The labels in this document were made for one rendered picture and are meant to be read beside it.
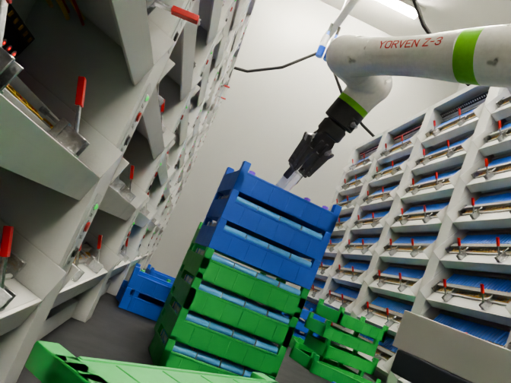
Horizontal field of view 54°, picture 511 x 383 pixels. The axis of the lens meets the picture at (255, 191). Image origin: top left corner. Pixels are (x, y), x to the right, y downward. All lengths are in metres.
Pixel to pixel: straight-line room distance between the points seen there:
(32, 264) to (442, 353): 0.62
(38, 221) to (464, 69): 0.83
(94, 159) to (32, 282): 0.20
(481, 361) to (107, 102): 0.65
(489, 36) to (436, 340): 0.58
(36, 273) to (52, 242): 0.05
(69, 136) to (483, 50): 0.78
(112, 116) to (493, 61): 0.71
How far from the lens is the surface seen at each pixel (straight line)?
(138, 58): 0.73
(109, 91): 0.81
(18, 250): 0.80
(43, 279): 0.79
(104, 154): 0.78
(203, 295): 1.27
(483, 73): 1.10
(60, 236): 0.79
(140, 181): 1.48
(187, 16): 0.67
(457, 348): 0.82
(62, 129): 0.63
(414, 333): 0.89
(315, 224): 1.35
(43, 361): 0.39
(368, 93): 1.37
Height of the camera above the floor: 0.30
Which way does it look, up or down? 9 degrees up
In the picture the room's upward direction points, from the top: 23 degrees clockwise
